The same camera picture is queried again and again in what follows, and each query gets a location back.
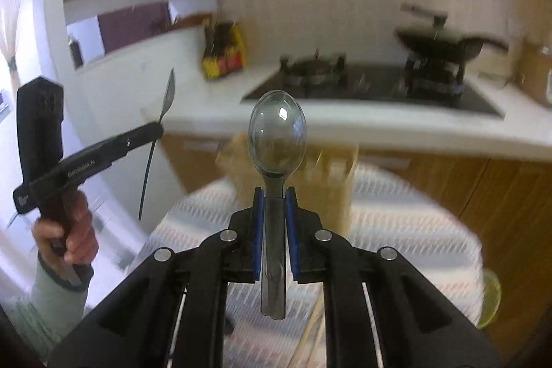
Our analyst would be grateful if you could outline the person's left forearm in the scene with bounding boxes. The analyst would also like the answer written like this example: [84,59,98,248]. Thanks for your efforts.
[8,253,94,352]

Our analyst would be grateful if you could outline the yellow green plastic object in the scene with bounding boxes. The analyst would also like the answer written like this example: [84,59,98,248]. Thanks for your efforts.
[475,268,503,329]

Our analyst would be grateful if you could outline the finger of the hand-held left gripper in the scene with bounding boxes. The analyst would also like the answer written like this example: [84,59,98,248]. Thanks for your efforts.
[124,121,165,153]

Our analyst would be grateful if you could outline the black gas stove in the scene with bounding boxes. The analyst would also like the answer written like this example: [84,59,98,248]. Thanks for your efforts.
[240,61,506,119]

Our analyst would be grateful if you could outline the large metal spoon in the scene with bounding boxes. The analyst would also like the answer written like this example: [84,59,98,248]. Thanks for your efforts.
[248,90,308,318]

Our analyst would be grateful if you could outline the black wok with lid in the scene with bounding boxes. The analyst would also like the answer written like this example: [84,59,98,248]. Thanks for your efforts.
[394,3,510,63]

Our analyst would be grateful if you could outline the small metal spoon thin handle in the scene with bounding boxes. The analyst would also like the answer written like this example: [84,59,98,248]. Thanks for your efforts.
[137,68,177,221]

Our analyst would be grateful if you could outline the dark sauce bottle yellow label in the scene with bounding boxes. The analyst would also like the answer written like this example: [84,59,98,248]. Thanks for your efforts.
[225,21,247,73]

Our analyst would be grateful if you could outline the yellow red snack bag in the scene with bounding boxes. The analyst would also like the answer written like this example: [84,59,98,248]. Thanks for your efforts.
[201,20,229,81]

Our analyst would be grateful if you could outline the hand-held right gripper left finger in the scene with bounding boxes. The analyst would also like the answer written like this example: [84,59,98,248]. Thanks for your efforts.
[47,187,264,368]

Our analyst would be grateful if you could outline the metal stove burner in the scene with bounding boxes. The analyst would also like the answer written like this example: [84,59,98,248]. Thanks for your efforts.
[279,51,348,88]

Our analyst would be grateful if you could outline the wooden utensil holder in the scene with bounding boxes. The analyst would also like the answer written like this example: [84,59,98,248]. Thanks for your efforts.
[217,134,361,237]

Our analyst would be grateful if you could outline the small dark bottle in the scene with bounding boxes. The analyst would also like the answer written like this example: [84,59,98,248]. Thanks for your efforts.
[68,35,85,70]

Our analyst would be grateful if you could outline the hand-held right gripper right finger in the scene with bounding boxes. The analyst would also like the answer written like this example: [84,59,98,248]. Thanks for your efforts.
[285,186,503,368]

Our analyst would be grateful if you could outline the wooden kitchen cabinet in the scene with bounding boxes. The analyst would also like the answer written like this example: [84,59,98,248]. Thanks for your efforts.
[159,131,552,332]

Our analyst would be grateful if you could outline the tan container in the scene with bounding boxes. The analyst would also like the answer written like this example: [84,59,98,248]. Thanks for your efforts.
[519,39,552,109]

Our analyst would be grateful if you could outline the person's left hand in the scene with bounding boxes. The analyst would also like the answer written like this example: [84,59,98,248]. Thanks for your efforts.
[32,194,100,266]

